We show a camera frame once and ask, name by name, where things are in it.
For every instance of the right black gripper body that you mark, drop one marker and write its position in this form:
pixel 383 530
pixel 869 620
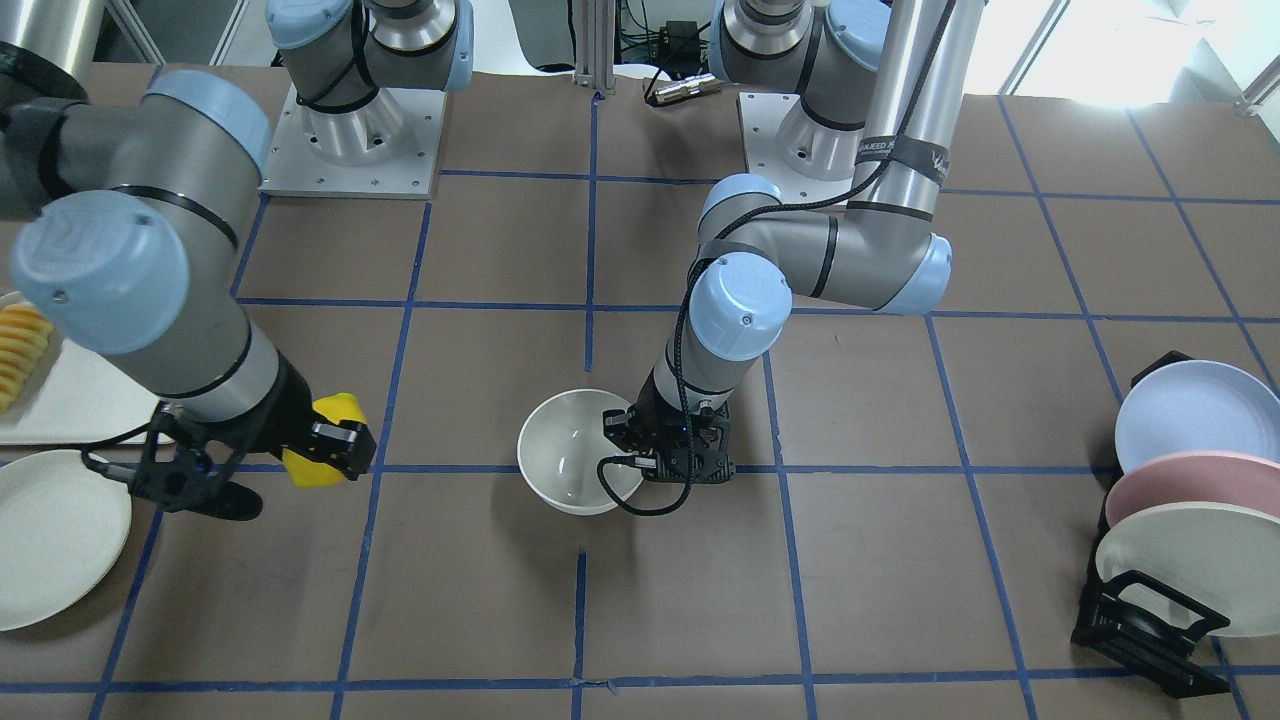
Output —
pixel 288 404

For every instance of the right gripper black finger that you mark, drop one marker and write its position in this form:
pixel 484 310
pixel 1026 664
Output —
pixel 347 446

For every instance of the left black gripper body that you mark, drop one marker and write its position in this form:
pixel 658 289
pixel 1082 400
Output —
pixel 662 408

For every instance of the yellow lemon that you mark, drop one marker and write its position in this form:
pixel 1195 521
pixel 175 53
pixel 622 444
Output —
pixel 296 421

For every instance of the white bowl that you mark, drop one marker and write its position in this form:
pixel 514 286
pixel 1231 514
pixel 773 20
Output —
pixel 560 445

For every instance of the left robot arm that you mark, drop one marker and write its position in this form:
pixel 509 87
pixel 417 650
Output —
pixel 893 74

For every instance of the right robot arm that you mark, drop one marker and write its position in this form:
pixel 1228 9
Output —
pixel 129 221

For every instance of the white rectangular tray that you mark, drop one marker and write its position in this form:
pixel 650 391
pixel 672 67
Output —
pixel 73 397

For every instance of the small white plate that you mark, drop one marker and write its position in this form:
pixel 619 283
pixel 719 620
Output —
pixel 62 529

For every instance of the sliced yellow fruit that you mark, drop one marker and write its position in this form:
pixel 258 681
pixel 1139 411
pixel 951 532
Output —
pixel 25 337

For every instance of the silver metal connector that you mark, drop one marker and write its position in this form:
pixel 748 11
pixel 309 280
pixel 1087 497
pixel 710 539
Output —
pixel 684 90

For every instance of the black power adapter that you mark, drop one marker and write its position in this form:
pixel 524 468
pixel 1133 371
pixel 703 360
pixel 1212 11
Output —
pixel 679 40

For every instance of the pink plate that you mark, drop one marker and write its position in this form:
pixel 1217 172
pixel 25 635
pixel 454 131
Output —
pixel 1196 476

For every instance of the light blue plate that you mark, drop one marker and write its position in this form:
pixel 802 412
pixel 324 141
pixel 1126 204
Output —
pixel 1196 405

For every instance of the white plate in rack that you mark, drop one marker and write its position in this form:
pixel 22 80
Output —
pixel 1223 556

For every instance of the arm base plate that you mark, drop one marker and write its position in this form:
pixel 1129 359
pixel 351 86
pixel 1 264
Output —
pixel 385 150
pixel 791 149

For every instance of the aluminium frame post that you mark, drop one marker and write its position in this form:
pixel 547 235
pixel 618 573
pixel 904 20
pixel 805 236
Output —
pixel 594 25

